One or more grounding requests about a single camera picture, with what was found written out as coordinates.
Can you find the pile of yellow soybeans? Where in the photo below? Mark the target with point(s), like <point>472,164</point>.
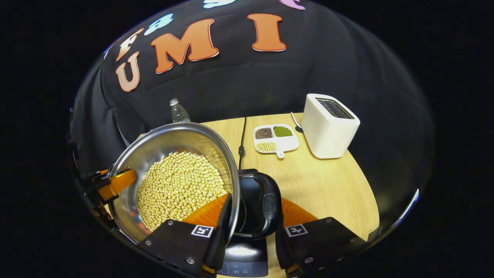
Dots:
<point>177,189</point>

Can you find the black induction cooktop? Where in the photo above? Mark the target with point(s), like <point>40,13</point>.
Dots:
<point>247,255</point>

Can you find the white divided dish of beans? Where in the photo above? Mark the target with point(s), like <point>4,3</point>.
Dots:
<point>285,143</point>

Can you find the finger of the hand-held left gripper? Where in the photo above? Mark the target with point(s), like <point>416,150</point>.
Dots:
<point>117,184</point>

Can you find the black backdrop cloth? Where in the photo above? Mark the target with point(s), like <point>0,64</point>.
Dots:
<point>328,65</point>

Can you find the white toaster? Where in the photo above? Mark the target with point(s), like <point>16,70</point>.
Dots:
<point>328,135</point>

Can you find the clear plastic water bottle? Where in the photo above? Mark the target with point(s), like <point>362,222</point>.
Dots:
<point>179,114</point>

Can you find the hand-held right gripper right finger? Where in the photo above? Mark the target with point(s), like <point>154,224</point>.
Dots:
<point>316,243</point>

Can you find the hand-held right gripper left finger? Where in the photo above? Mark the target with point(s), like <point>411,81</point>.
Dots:
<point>220,239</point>

